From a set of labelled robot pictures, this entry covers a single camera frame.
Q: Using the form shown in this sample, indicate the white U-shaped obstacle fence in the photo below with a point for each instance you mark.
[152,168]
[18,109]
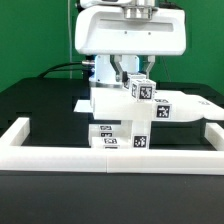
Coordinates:
[14,155]

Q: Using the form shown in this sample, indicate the white chair seat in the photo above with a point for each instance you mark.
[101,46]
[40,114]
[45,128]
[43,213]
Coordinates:
[138,133]

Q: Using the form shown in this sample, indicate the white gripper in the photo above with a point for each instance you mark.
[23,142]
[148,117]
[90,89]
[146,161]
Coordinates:
[104,30]

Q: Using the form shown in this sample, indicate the white chair back frame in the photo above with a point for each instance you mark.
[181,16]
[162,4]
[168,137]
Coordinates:
[168,106]

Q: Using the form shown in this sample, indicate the white tagged nut cube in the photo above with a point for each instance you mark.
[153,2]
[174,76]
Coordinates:
[131,77]

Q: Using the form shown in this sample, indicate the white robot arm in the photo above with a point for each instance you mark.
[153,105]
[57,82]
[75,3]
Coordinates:
[104,74]

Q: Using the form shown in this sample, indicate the white base tag plate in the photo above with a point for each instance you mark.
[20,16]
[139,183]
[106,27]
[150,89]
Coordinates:
[83,106]

